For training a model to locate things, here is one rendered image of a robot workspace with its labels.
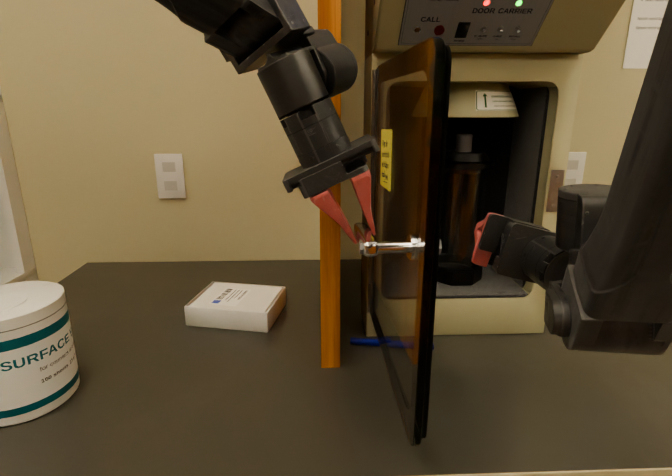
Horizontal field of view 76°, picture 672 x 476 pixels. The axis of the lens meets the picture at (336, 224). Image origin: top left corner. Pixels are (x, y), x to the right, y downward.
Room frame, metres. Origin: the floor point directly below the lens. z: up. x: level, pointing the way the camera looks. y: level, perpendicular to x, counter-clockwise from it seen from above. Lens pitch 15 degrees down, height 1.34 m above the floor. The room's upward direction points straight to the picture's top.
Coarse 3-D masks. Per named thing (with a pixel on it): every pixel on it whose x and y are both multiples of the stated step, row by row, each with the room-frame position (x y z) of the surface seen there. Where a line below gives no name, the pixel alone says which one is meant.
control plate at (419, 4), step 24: (408, 0) 0.60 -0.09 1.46; (432, 0) 0.61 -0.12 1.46; (456, 0) 0.61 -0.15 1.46; (480, 0) 0.61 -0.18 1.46; (504, 0) 0.61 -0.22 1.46; (528, 0) 0.61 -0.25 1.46; (552, 0) 0.61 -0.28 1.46; (408, 24) 0.63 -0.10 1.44; (432, 24) 0.63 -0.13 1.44; (456, 24) 0.63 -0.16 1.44; (480, 24) 0.63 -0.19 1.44; (504, 24) 0.63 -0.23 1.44; (528, 24) 0.63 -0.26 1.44
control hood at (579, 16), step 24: (384, 0) 0.60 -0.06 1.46; (576, 0) 0.61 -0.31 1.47; (600, 0) 0.61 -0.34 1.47; (624, 0) 0.61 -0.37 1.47; (384, 24) 0.63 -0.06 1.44; (552, 24) 0.64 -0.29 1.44; (576, 24) 0.64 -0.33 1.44; (600, 24) 0.64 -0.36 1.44; (384, 48) 0.66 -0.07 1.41; (408, 48) 0.66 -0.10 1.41; (456, 48) 0.66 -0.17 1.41; (480, 48) 0.66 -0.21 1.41; (504, 48) 0.66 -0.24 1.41; (528, 48) 0.66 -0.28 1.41; (552, 48) 0.66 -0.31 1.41; (576, 48) 0.67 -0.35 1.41
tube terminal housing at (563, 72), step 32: (480, 64) 0.69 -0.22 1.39; (512, 64) 0.69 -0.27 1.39; (544, 64) 0.69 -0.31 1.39; (576, 64) 0.69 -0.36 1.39; (576, 96) 0.69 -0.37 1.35; (544, 160) 0.72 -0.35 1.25; (544, 192) 0.72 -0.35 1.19; (544, 224) 0.69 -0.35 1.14; (448, 320) 0.69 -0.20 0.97; (480, 320) 0.69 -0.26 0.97; (512, 320) 0.69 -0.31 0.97
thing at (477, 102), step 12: (456, 84) 0.73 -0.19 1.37; (468, 84) 0.73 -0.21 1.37; (480, 84) 0.72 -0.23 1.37; (492, 84) 0.73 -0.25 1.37; (504, 84) 0.74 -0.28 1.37; (456, 96) 0.72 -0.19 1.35; (468, 96) 0.72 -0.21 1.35; (480, 96) 0.71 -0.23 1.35; (492, 96) 0.72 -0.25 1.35; (504, 96) 0.73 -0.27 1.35; (456, 108) 0.72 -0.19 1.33; (468, 108) 0.71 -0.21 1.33; (480, 108) 0.71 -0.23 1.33; (492, 108) 0.71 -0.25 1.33; (504, 108) 0.72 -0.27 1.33; (516, 108) 0.75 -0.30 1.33
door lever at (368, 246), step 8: (360, 224) 0.47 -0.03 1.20; (360, 232) 0.44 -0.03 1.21; (368, 232) 0.44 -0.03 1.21; (360, 240) 0.42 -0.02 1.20; (368, 240) 0.40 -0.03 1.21; (376, 240) 0.41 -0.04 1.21; (408, 240) 0.41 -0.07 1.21; (360, 248) 0.40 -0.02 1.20; (368, 248) 0.40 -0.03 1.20; (376, 248) 0.40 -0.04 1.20; (384, 248) 0.40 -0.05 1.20; (392, 248) 0.40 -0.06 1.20; (400, 248) 0.40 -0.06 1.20; (408, 248) 0.40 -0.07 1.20; (368, 256) 0.40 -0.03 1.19; (408, 256) 0.41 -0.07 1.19
